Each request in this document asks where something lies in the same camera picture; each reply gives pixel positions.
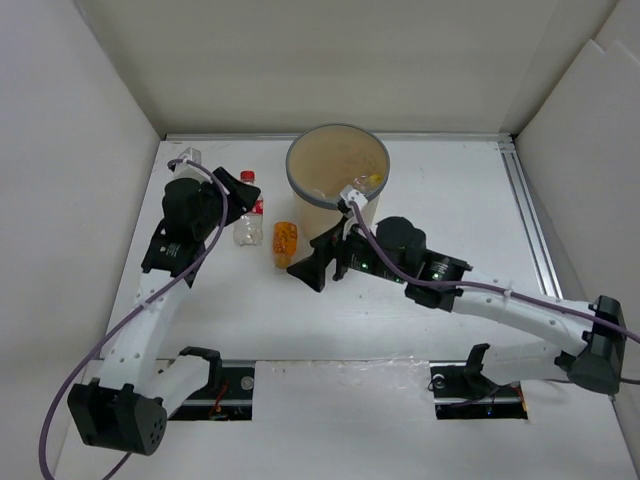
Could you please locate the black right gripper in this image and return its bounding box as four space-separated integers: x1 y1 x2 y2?
286 215 409 291

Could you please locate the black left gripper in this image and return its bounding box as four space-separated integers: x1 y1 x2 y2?
194 168 258 240

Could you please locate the small red cap bottle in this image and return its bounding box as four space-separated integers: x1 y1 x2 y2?
233 170 264 247

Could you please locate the yellow cap orange label bottle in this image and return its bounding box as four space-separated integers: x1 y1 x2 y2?
351 174 384 195

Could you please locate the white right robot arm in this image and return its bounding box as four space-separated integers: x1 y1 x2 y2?
287 217 628 398

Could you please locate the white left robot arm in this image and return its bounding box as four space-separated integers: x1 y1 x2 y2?
67 161 261 456

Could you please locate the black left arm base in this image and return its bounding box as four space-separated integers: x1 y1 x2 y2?
169 362 255 422

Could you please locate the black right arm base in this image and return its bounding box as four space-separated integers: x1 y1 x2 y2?
427 343 528 420

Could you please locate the beige bin with grey rim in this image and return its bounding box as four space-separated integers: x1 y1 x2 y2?
285 124 391 240

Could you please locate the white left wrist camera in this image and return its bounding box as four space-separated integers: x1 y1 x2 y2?
168 147 207 183

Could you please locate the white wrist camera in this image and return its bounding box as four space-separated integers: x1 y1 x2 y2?
168 147 207 183
337 185 368 214

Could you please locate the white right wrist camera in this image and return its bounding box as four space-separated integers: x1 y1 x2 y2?
337 185 368 214

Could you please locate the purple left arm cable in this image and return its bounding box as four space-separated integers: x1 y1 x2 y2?
38 157 234 480

